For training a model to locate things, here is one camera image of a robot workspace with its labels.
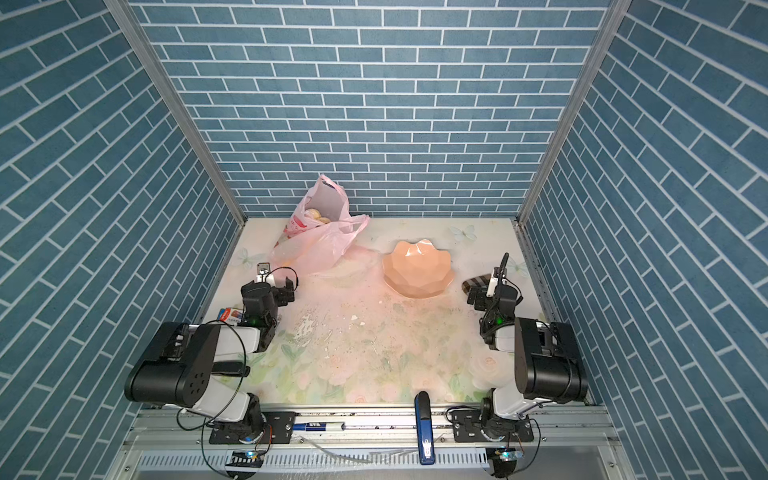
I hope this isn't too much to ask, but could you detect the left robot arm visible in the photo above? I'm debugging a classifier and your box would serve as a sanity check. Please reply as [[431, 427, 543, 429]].
[[124, 271, 299, 436]]

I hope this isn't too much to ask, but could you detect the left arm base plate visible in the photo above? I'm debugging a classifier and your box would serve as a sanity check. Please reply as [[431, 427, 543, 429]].
[[209, 411, 297, 445]]

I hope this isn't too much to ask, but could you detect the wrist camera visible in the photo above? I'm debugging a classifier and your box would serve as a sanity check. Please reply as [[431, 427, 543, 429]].
[[255, 262, 274, 285], [486, 267, 503, 298]]

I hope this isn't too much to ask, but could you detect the blue marker pen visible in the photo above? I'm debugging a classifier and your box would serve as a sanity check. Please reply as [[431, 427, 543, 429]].
[[293, 422, 345, 432]]

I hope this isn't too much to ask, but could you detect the plaid glasses case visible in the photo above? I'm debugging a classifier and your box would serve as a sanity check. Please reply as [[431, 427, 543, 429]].
[[462, 274, 491, 294]]

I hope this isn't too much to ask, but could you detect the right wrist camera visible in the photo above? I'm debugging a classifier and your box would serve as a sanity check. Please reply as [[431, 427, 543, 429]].
[[486, 267, 503, 298]]

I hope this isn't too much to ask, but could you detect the blue stapler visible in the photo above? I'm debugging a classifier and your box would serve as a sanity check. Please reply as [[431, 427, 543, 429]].
[[414, 391, 436, 465]]

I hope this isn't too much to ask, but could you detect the pink faceted bowl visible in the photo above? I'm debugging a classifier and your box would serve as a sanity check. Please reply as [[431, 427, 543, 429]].
[[382, 239, 455, 299]]

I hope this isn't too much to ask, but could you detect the right circuit board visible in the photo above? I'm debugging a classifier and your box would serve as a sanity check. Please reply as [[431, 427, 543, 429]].
[[490, 447, 524, 462]]

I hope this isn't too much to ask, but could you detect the cream bun fruit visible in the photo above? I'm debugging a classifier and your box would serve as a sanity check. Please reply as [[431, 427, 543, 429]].
[[305, 208, 330, 224]]

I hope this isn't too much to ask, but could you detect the left circuit board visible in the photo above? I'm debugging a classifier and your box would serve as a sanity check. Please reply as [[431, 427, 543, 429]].
[[225, 451, 264, 471]]

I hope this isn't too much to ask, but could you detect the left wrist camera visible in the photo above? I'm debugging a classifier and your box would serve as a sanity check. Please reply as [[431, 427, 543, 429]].
[[255, 262, 274, 285]]

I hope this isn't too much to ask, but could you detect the circuit board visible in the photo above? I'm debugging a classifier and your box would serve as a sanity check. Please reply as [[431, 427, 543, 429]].
[[225, 451, 264, 471], [490, 447, 524, 462]]

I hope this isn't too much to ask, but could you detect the pink plastic bag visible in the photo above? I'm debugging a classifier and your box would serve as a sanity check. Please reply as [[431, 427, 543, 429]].
[[268, 175, 370, 275]]

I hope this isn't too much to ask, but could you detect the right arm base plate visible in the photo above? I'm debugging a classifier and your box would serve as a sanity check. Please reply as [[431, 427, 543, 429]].
[[444, 406, 534, 443]]

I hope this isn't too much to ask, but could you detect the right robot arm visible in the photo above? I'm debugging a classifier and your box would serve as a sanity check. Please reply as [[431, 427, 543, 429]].
[[462, 275, 588, 425]]

